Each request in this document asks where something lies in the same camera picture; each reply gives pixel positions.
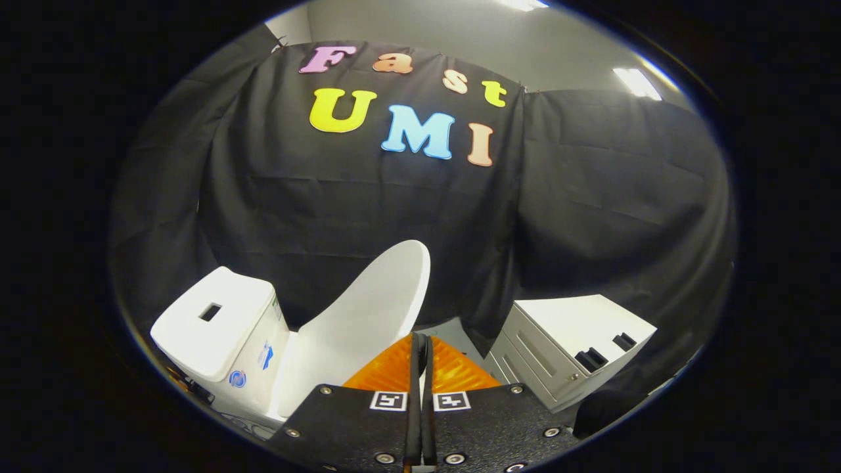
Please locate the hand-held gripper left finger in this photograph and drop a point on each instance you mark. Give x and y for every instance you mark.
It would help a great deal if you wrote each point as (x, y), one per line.
(355, 427)

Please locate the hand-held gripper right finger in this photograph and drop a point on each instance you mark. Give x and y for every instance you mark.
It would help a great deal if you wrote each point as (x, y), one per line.
(493, 427)

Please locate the white toilet lid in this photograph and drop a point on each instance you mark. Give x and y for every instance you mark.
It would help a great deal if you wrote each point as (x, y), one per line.
(368, 315)

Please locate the black holder block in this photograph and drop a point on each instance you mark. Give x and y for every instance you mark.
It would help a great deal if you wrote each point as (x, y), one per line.
(624, 341)
(591, 360)

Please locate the white drawer cabinet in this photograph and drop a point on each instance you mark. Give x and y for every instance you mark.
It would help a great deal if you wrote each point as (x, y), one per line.
(565, 322)

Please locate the black backdrop cloth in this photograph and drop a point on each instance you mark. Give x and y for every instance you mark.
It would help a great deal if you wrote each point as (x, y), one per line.
(368, 217)

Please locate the small ceiling light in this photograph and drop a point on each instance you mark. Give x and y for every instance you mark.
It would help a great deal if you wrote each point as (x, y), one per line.
(637, 84)

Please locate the large ceiling light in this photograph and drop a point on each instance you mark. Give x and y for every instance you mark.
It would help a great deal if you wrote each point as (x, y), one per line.
(522, 4)

